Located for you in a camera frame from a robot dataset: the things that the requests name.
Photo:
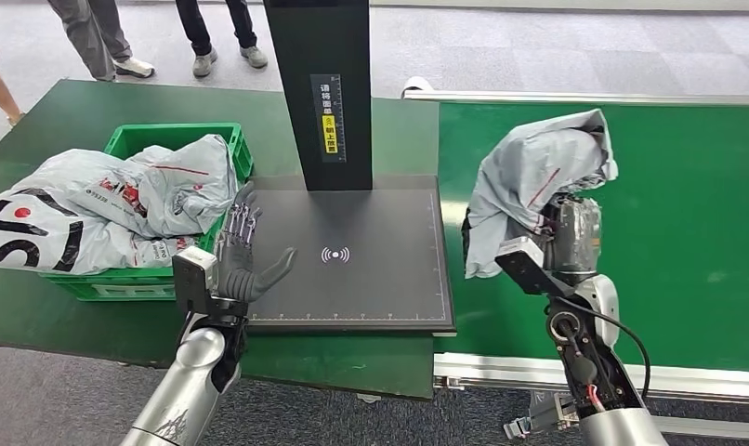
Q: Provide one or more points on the green table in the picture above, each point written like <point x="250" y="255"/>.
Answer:
<point x="73" y="104"/>

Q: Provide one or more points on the green conveyor belt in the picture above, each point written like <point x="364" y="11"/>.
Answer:
<point x="676" y="234"/>

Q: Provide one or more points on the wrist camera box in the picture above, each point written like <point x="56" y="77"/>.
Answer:
<point x="193" y="280"/>
<point x="525" y="264"/>

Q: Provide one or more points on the thin silver conveyor side rail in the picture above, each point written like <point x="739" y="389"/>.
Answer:
<point x="596" y="97"/>

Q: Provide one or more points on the grey courier bag red line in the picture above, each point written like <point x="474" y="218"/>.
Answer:
<point x="522" y="172"/>

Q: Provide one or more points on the wide silver conveyor side rail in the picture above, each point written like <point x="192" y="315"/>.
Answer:
<point x="504" y="369"/>

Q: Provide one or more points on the metal conveyor bracket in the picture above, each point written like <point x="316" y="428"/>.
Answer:
<point x="544" y="415"/>

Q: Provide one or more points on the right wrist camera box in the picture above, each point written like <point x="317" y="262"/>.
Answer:
<point x="525" y="264"/>

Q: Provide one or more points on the grey courier bag small text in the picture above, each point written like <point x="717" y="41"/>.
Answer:
<point x="162" y="252"/>

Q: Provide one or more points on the ruler label strip yellow sticker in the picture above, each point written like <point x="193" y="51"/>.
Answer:
<point x="329" y="120"/>

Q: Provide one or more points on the white courier bag black letters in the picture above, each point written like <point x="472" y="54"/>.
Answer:
<point x="54" y="203"/>

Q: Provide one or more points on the black inbound scanner machine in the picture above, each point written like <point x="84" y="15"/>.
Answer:
<point x="356" y="258"/>

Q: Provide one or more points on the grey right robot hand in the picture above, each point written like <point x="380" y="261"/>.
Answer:
<point x="574" y="234"/>

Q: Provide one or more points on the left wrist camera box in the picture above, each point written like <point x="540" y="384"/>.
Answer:
<point x="193" y="280"/>

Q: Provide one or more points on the green plastic crate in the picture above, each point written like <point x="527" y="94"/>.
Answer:
<point x="183" y="132"/>

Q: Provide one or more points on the grey courier bag red print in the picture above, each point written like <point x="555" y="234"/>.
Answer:
<point x="190" y="178"/>

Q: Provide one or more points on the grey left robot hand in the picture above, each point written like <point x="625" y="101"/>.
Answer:
<point x="236" y="271"/>

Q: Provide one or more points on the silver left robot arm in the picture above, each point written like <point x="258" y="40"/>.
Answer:
<point x="190" y="381"/>

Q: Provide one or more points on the silver conveyor frame beam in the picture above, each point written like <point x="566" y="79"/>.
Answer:
<point x="713" y="428"/>

